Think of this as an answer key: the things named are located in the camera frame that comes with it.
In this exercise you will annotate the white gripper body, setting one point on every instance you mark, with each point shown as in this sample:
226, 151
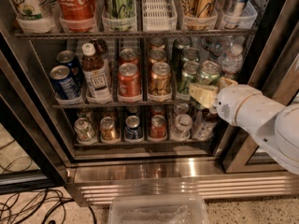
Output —
233, 104

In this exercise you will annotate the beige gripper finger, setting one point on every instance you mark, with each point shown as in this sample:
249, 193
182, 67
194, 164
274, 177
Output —
224, 82
205, 95

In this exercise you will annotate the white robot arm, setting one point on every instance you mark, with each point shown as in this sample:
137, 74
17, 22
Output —
271, 125

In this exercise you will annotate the water bottle front middle shelf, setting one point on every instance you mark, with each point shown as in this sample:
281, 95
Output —
231, 61

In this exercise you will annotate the water bottle shelf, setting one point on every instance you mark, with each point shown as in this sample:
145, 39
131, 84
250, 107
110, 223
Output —
216, 45
231, 61

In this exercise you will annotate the tea bottle bottom shelf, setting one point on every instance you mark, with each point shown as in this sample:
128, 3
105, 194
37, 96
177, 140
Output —
204, 120

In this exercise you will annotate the water bottle rear middle shelf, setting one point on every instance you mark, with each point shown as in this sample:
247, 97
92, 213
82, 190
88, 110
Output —
216, 45

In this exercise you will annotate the clear bottle bottom shelf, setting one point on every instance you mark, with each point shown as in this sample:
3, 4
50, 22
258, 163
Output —
180, 131

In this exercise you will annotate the fridge glass door right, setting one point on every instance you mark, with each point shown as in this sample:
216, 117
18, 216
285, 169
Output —
271, 66

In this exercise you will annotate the gold can front middle shelf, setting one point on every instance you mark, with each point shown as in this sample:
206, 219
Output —
160, 79

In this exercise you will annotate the gold can shelf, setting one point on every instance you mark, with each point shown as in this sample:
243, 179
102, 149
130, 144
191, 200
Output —
156, 43
198, 13
156, 55
160, 79

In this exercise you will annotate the red can bottom shelf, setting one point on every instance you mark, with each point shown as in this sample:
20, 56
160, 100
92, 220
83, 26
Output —
157, 127

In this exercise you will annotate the gold can rear middle shelf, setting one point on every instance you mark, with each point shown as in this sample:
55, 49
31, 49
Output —
156, 43

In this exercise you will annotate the red cola can front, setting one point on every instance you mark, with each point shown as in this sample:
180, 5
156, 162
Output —
129, 80

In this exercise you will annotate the red cola can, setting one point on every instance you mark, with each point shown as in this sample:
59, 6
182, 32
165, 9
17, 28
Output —
128, 56
129, 80

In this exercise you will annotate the blue can bottom shelf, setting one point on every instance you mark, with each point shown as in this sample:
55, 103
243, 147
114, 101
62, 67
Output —
133, 130

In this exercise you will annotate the gold can top shelf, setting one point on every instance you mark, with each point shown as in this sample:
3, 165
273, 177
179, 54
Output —
198, 13

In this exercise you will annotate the silver can top shelf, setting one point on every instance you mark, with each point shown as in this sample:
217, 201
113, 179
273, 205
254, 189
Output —
232, 11

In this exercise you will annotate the red cola can rear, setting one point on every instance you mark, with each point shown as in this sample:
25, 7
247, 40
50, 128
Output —
128, 56

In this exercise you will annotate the orange can bottom shelf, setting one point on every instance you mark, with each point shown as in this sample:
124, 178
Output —
108, 129

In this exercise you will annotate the green can top shelf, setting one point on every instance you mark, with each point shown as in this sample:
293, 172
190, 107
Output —
121, 13

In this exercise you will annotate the white green can bottom shelf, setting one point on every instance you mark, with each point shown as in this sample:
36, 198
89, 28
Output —
84, 130

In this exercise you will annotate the blue can rear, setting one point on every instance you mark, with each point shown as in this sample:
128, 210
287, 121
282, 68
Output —
70, 59

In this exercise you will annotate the fridge bottom grille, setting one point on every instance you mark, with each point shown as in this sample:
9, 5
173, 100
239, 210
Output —
99, 183

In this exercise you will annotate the blue can front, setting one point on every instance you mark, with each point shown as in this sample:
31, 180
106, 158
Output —
63, 82

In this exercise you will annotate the red coca-cola can top shelf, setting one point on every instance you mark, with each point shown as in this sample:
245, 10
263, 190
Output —
76, 13

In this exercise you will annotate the fridge door left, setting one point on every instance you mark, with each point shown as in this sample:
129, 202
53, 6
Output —
29, 160

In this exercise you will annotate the white 7up can top shelf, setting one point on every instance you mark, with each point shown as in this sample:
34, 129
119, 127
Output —
33, 10

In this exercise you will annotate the iced tea bottle white cap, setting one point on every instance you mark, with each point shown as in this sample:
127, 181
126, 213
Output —
95, 71

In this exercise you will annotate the dark bottle behind tea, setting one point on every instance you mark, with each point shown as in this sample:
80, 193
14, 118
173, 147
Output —
101, 47

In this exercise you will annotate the clear plastic bin on floor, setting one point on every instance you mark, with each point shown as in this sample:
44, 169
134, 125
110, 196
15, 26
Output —
158, 209

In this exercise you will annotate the top wire shelf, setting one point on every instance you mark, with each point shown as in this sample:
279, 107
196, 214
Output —
137, 34

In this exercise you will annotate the wire shelf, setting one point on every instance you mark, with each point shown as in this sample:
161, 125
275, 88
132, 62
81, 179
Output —
137, 34
119, 104

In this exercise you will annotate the middle wire shelf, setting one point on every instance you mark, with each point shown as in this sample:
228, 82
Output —
119, 104

